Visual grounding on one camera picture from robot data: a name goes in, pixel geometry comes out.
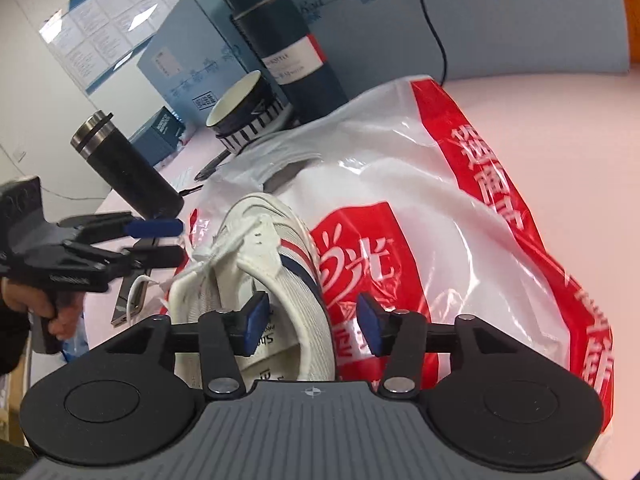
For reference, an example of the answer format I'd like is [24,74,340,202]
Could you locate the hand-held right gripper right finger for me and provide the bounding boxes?
[357,293,521,401]

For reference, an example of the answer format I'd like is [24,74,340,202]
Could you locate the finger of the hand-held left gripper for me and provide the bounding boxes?
[122,217,185,238]
[107,245,187,271]

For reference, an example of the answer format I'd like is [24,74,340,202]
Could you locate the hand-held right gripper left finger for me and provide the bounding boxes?
[102,291,271,401]

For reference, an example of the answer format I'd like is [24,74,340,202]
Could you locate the white sneaker shoe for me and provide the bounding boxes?
[167,192,337,387]

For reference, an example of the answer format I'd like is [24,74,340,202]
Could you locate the person's left forearm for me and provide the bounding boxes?
[0,305,34,377]

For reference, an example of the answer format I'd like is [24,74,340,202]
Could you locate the person's left hand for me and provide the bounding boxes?
[2,280,86,341]

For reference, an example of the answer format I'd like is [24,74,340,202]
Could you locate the black smartphone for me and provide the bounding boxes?
[111,237,162,329]

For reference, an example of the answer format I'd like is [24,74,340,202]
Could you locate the black steel thermos tumbler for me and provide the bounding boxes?
[70,110,186,221]

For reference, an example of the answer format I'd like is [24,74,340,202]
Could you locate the black marker pen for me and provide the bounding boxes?
[194,147,234,182]

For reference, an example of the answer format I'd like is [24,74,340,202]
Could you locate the small blue box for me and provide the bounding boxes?
[127,106,184,167]

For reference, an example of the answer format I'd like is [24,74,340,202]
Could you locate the white striped bowl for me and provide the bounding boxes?
[215,97,294,158]

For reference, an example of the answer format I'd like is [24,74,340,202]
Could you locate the dark blue bowl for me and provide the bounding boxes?
[206,71,277,137]

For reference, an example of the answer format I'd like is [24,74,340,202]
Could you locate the red and white plastic bag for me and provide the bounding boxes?
[160,75,614,434]

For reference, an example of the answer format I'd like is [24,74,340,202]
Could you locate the light blue carton white label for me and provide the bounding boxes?
[137,0,281,127]

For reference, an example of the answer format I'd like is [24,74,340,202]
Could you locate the dark blue vacuum bottle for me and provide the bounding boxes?
[217,0,351,124]

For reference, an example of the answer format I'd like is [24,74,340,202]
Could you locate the large light blue carton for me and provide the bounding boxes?
[265,0,630,82]

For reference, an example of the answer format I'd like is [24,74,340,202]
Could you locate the orange cardboard box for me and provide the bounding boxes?
[617,0,640,62]

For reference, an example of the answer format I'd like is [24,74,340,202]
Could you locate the wall poster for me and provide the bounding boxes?
[39,0,172,97]

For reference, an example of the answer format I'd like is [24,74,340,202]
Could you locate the hanging black cable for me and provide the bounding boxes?
[400,0,448,82]

